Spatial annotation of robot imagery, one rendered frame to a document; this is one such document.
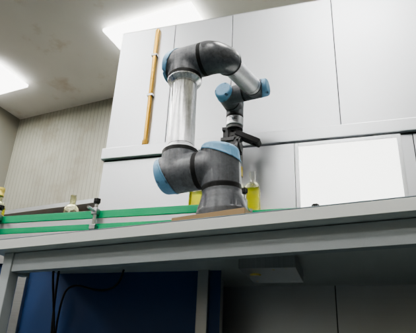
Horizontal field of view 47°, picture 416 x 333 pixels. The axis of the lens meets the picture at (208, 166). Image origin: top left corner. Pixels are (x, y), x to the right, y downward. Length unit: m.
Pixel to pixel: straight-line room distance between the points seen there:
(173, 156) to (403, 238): 0.67
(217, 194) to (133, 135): 1.16
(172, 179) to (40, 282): 0.81
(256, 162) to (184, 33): 0.91
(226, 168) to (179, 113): 0.28
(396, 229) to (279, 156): 1.00
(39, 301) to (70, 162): 5.52
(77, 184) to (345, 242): 6.17
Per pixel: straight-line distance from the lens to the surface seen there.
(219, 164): 1.35
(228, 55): 1.63
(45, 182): 7.59
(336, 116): 2.19
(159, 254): 1.36
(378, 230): 1.18
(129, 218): 1.89
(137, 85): 2.57
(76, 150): 7.44
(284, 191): 2.02
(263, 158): 2.10
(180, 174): 1.40
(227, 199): 1.30
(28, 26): 6.54
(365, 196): 1.99
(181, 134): 1.48
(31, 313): 2.00
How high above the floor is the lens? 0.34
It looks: 25 degrees up
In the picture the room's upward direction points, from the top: 3 degrees clockwise
